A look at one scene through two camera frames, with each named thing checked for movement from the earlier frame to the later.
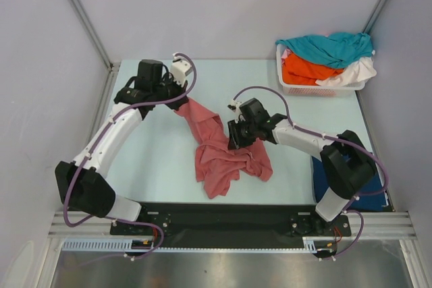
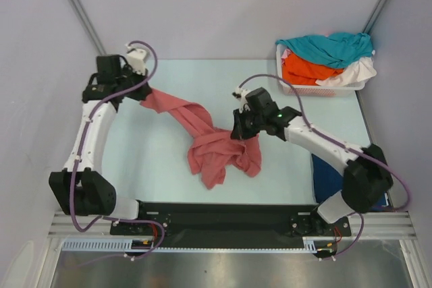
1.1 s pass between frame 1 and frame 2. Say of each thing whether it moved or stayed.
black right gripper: moved
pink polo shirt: moved
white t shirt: stayed
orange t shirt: stayed
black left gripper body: moved
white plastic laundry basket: stayed
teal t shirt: stayed
